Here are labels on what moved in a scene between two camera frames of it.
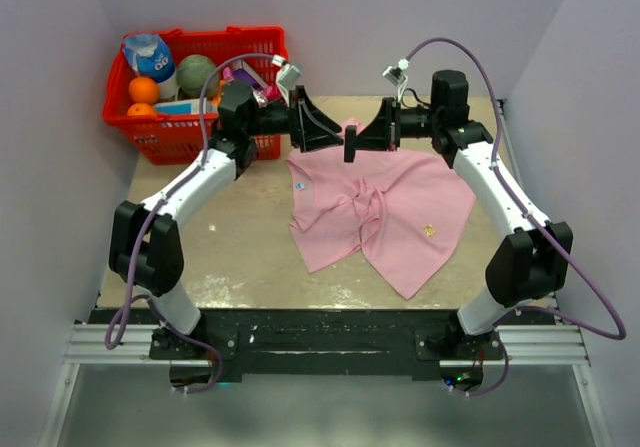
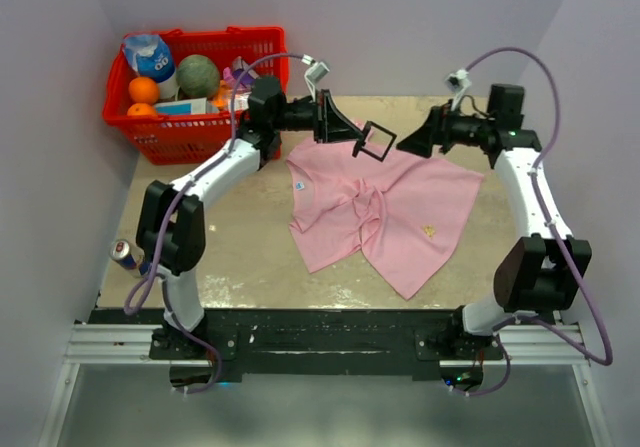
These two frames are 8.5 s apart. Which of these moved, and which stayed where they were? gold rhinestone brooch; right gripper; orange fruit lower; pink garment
Moved: right gripper
Stayed: orange fruit lower; pink garment; gold rhinestone brooch
